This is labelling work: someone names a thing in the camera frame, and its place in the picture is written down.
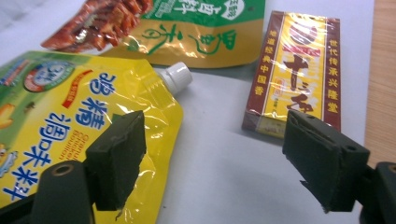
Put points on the red-brown spice packet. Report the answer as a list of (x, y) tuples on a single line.
[(102, 25)]

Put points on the yellow spouted seasoning pouch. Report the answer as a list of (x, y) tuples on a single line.
[(62, 118)]

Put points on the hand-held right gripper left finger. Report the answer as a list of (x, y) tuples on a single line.
[(116, 161)]

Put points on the green and gold seasoning packet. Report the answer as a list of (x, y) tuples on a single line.
[(199, 34)]

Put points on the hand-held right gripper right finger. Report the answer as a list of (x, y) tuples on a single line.
[(320, 158)]

